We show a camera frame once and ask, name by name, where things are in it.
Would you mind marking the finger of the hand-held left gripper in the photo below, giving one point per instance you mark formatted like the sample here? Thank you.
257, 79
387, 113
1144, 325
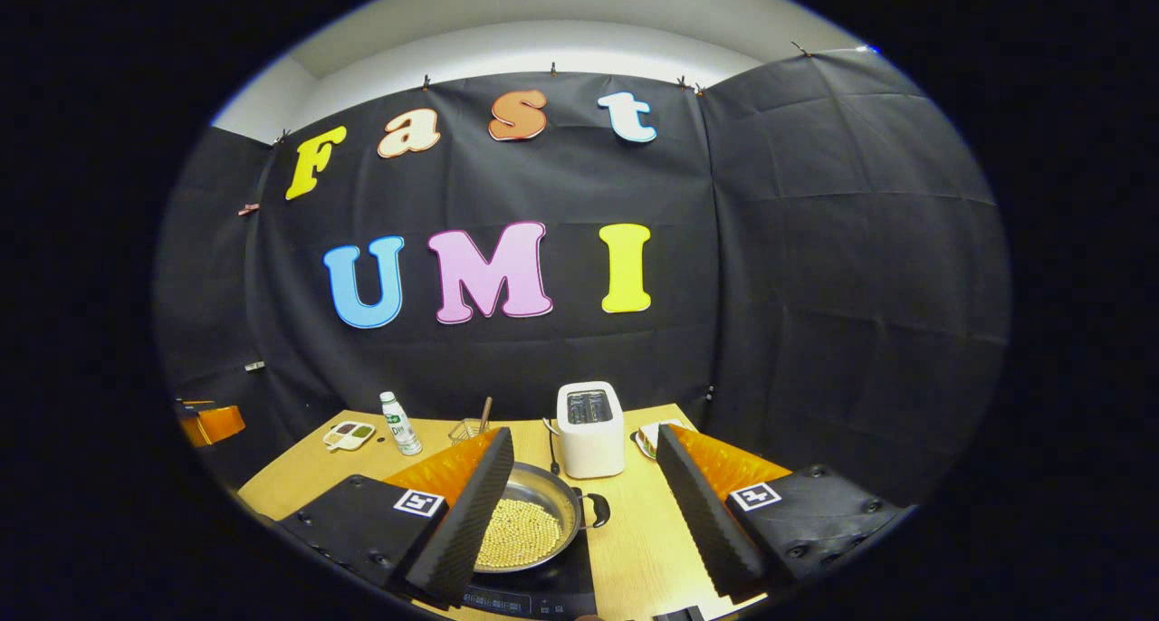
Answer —
217, 425

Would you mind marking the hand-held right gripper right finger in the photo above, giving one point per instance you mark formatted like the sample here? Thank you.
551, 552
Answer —
697, 512

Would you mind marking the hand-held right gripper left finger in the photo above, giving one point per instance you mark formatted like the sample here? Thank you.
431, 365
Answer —
471, 512

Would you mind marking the stainless steel pot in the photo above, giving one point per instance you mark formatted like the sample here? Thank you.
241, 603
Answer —
557, 494

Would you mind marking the black induction cooktop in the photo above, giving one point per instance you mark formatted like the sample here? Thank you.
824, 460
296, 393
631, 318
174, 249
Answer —
543, 594

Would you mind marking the pile of soybeans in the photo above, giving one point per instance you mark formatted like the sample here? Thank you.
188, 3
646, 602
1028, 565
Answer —
521, 530

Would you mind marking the sandwich on plate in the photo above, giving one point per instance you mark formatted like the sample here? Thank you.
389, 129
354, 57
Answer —
647, 438

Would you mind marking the white drink bottle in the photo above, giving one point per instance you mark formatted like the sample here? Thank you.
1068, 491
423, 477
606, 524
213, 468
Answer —
400, 426

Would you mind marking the white toaster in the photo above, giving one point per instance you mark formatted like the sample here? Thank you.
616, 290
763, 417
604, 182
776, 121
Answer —
590, 440

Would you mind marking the white divided bean dish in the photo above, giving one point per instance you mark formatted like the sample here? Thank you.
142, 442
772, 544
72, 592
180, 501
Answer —
349, 435

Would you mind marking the black backdrop cloth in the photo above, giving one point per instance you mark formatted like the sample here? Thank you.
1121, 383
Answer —
815, 286

